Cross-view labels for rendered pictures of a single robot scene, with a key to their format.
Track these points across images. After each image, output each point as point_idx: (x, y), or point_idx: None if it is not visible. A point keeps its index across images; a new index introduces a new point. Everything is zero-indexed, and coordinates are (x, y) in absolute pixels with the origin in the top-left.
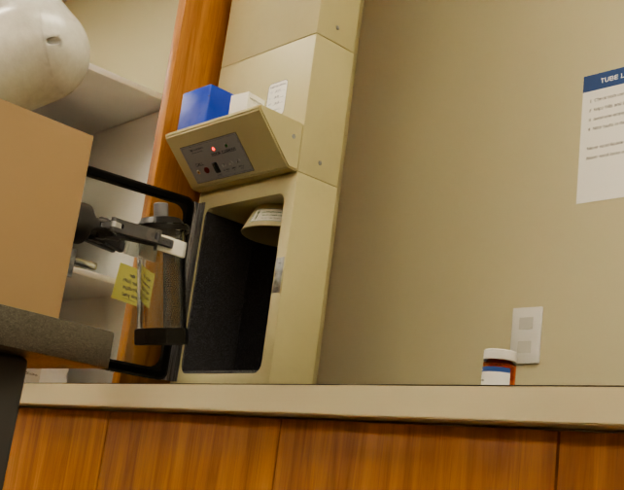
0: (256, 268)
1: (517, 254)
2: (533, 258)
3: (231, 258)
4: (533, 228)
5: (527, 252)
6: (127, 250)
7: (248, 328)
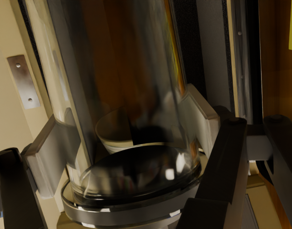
0: (196, 75)
1: (11, 108)
2: None
3: (212, 86)
4: (6, 126)
5: (4, 110)
6: (204, 126)
7: (186, 0)
